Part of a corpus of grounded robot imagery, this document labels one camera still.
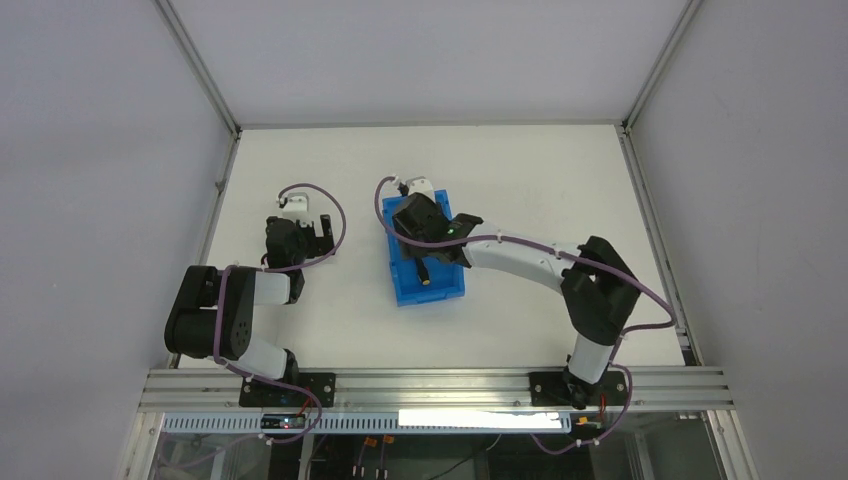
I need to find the black yellow screwdriver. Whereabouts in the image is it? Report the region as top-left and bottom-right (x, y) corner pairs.
(414, 258), (431, 286)

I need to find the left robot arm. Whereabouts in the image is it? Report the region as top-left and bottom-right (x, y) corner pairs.
(164, 214), (335, 385)

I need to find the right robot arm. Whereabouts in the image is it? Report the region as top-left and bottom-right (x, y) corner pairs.
(390, 193), (640, 409)

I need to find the blue plastic bin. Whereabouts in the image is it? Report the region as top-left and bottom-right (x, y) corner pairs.
(381, 189), (466, 309)

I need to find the small green circuit board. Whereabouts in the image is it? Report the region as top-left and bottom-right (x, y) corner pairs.
(260, 414), (307, 431)

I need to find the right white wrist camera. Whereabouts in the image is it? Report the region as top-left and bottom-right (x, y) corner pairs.
(397, 176), (435, 201)

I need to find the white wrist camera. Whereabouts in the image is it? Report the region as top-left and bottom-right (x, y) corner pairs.
(397, 176), (435, 201)
(278, 192), (311, 224)

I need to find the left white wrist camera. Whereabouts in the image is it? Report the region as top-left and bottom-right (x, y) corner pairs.
(278, 192), (311, 224)

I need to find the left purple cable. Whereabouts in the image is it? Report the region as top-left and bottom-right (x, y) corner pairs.
(212, 183), (348, 465)

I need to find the purple cable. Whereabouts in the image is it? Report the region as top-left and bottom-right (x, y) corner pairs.
(212, 183), (348, 465)
(374, 174), (678, 456)

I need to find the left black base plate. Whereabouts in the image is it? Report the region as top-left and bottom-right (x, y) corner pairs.
(238, 371), (337, 408)

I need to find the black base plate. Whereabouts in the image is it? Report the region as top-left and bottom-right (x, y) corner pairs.
(527, 370), (630, 410)
(238, 371), (337, 408)

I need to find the aluminium frame rail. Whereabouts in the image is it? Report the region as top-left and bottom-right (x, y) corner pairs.
(138, 366), (735, 413)

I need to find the slotted grey cable duct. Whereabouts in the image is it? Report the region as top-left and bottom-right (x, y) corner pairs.
(162, 409), (572, 435)

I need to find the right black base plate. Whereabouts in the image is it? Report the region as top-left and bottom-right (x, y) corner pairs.
(527, 370), (630, 410)

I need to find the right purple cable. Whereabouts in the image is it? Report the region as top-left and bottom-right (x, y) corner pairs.
(374, 174), (678, 456)

